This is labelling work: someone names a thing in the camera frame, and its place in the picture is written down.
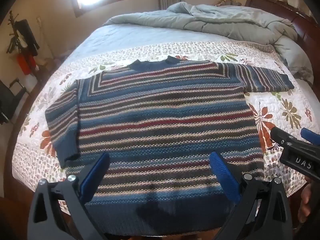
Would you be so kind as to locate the light blue bed sheet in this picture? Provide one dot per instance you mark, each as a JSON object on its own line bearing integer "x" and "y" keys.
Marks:
{"x": 150, "y": 35}

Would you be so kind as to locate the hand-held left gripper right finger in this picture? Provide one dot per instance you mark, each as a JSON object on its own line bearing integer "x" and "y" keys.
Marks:
{"x": 222, "y": 175}

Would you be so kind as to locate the floral quilted bedspread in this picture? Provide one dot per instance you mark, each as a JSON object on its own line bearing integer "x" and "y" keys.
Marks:
{"x": 275, "y": 100}

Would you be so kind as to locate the grey comforter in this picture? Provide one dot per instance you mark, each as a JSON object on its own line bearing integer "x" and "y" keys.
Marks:
{"x": 225, "y": 17}

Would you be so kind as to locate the person's right hand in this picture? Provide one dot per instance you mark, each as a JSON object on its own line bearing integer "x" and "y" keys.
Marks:
{"x": 305, "y": 202}

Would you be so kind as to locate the red bag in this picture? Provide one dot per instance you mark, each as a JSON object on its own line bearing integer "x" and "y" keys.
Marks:
{"x": 23, "y": 63}

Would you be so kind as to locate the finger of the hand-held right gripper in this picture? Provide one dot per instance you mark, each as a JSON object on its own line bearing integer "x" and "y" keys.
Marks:
{"x": 311, "y": 136}
{"x": 281, "y": 135}

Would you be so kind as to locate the striped knit sweater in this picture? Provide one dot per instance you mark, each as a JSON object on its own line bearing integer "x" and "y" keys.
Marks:
{"x": 162, "y": 120}

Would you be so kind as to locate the dark wooden headboard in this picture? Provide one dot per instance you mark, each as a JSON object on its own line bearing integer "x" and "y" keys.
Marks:
{"x": 308, "y": 30}

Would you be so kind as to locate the coat rack with dark clothes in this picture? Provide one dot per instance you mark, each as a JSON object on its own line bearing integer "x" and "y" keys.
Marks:
{"x": 23, "y": 35}

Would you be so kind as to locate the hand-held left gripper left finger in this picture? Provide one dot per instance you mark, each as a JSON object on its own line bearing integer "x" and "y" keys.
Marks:
{"x": 96, "y": 177}

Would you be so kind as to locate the black chair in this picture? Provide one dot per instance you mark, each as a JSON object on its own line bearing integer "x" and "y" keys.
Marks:
{"x": 10, "y": 100}

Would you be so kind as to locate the patterned pillow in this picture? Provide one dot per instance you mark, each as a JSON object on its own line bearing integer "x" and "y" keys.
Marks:
{"x": 228, "y": 2}

